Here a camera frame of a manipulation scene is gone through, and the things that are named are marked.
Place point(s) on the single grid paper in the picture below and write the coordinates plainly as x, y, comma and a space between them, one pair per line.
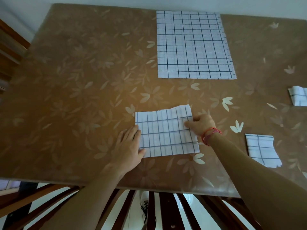
262, 150
163, 136

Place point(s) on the person's right hand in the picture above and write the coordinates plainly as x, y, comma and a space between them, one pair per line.
203, 124

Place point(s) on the wooden table with floral cover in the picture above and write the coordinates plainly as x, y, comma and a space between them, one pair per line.
72, 105

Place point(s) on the person's right forearm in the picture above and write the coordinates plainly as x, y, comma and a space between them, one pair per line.
263, 189

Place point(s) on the person's left hand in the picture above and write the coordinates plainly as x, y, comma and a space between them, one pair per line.
127, 153

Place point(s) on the person's left forearm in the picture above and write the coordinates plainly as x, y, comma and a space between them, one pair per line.
81, 203

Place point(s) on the wooden chair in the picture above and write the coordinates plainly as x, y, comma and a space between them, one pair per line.
31, 196
168, 208
9, 50

